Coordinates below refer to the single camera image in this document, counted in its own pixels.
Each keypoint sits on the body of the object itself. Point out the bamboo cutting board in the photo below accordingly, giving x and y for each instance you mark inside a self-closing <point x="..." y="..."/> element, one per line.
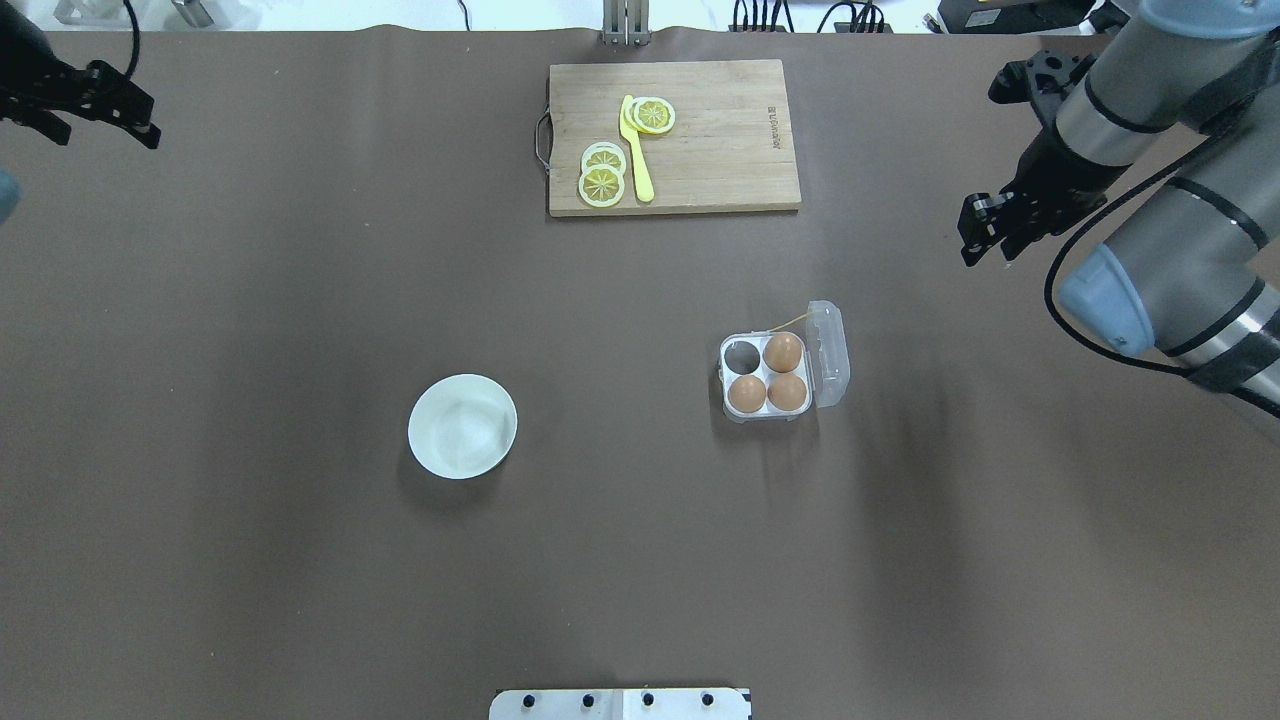
<point x="730" y="149"/>

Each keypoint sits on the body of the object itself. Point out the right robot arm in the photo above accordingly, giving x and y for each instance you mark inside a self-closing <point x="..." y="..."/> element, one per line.
<point x="1157" y="161"/>

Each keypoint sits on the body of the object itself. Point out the brown egg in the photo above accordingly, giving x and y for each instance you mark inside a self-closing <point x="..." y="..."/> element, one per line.
<point x="788" y="392"/>
<point x="783" y="352"/>
<point x="747" y="394"/>

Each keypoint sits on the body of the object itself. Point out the lemon slice pair far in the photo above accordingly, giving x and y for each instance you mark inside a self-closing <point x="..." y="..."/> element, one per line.
<point x="650" y="115"/>

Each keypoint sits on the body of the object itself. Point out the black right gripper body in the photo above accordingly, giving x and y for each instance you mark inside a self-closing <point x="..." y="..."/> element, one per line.
<point x="1056" y="167"/>

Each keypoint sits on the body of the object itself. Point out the lemon slice pair near handle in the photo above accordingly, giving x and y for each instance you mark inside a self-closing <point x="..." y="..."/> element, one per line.
<point x="602" y="180"/>

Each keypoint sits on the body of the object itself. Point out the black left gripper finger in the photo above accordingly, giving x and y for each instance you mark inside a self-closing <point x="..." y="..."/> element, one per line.
<point x="43" y="122"/>
<point x="115" y="99"/>

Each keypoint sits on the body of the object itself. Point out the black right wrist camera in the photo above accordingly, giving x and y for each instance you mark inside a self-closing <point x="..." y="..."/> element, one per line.
<point x="1044" y="81"/>

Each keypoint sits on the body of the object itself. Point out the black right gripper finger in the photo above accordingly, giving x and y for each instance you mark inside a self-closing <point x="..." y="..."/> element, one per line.
<point x="980" y="226"/>
<point x="1018" y="232"/>

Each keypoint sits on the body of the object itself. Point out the white camera stand pole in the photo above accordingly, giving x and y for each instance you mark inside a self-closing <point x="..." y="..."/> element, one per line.
<point x="623" y="703"/>

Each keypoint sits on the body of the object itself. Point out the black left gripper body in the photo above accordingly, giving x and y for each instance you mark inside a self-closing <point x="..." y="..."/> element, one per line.
<point x="28" y="68"/>

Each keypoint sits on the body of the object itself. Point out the clear plastic egg box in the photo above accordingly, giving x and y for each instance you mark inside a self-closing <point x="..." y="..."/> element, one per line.
<point x="826" y="366"/>

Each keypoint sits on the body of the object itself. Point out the white ceramic bowl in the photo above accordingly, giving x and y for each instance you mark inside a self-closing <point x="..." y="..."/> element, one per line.
<point x="462" y="427"/>

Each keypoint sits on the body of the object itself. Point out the aluminium frame post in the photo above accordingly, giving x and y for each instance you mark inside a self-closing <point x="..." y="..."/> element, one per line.
<point x="626" y="23"/>

